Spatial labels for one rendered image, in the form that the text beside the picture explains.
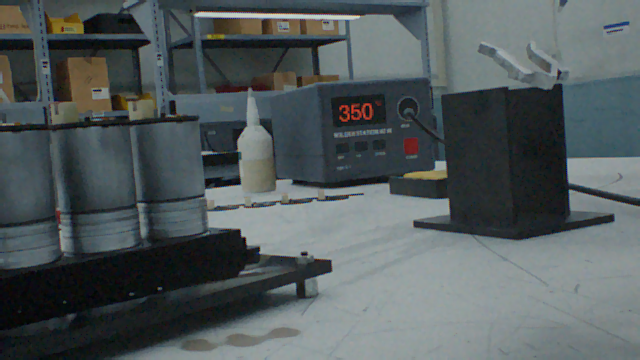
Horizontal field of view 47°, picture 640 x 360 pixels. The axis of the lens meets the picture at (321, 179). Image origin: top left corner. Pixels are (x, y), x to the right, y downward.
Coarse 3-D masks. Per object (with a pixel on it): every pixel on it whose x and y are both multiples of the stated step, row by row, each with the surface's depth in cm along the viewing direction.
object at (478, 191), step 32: (512, 64) 33; (544, 64) 34; (448, 96) 36; (480, 96) 34; (512, 96) 37; (544, 96) 35; (448, 128) 37; (480, 128) 34; (512, 128) 37; (544, 128) 35; (448, 160) 37; (480, 160) 35; (512, 160) 33; (544, 160) 36; (448, 192) 37; (480, 192) 35; (512, 192) 33; (544, 192) 36; (416, 224) 38; (448, 224) 35; (480, 224) 34; (512, 224) 33; (544, 224) 33; (576, 224) 33
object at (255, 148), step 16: (256, 112) 71; (256, 128) 70; (240, 144) 70; (256, 144) 70; (272, 144) 71; (240, 160) 71; (256, 160) 70; (272, 160) 71; (240, 176) 71; (256, 176) 70; (272, 176) 71; (256, 192) 70
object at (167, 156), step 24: (192, 120) 25; (144, 144) 25; (168, 144) 25; (192, 144) 25; (144, 168) 25; (168, 168) 25; (192, 168) 25; (144, 192) 25; (168, 192) 25; (192, 192) 25; (144, 216) 25; (168, 216) 25; (192, 216) 25; (144, 240) 25; (168, 240) 25
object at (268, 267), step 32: (256, 256) 26; (288, 256) 26; (128, 288) 22; (160, 288) 22; (192, 288) 22; (224, 288) 21; (256, 288) 22; (0, 320) 19; (32, 320) 19; (64, 320) 19; (96, 320) 19; (128, 320) 19; (160, 320) 19; (0, 352) 16; (32, 352) 17
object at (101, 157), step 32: (64, 128) 23; (96, 128) 23; (128, 128) 24; (64, 160) 23; (96, 160) 23; (128, 160) 24; (64, 192) 23; (96, 192) 23; (128, 192) 24; (64, 224) 23; (96, 224) 23; (128, 224) 24
